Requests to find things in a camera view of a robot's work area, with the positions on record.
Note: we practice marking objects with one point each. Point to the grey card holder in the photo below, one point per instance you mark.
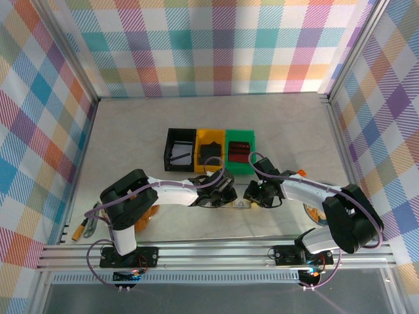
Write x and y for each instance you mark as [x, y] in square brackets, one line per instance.
[240, 205]

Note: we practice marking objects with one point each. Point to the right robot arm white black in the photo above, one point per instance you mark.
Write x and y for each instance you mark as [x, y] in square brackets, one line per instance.
[304, 194]

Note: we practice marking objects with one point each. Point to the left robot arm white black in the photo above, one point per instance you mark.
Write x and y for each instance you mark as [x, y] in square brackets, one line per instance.
[173, 194]

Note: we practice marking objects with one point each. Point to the black cards stack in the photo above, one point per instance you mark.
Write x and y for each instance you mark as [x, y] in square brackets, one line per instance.
[211, 150]

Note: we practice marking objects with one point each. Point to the red cards stack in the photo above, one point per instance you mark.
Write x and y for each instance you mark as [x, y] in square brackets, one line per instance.
[240, 152]

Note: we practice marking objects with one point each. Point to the white cards stack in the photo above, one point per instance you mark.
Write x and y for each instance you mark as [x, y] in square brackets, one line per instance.
[179, 148]

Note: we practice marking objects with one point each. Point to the blue orange toy brick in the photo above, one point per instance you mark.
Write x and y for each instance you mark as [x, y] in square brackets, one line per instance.
[301, 172]

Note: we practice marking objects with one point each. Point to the round cartoon coaster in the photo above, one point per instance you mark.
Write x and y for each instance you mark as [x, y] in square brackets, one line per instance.
[312, 214]

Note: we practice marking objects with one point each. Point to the black plastic bin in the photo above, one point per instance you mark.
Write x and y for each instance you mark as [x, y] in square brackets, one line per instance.
[168, 150]

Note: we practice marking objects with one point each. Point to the orange plush toy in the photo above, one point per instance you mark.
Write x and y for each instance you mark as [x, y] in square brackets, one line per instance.
[147, 222]

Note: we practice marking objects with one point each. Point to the yellow plastic bin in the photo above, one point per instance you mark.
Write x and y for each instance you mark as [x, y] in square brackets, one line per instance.
[211, 134]

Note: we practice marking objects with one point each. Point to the green plastic bin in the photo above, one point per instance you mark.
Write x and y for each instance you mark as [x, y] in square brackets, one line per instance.
[240, 135]

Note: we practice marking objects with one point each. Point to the metal hand tool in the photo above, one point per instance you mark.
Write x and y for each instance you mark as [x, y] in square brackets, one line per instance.
[90, 229]

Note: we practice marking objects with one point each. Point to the orange cylinder tube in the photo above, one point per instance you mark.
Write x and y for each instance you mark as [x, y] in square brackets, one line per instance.
[79, 232]

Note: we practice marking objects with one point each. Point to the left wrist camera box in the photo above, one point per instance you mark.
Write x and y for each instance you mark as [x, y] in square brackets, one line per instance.
[224, 181]

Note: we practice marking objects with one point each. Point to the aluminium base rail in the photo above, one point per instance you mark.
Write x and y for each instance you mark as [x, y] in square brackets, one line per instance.
[212, 255]

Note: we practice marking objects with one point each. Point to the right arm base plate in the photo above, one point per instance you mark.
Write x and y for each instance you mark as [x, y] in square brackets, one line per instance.
[284, 255]

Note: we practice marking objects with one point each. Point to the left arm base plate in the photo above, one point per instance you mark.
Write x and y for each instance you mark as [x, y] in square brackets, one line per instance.
[149, 256]

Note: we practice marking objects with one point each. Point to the aluminium side rail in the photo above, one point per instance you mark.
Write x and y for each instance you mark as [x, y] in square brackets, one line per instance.
[79, 170]
[342, 147]

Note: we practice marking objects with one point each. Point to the aluminium frame post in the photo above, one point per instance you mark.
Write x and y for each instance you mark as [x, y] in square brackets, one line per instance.
[69, 49]
[357, 49]

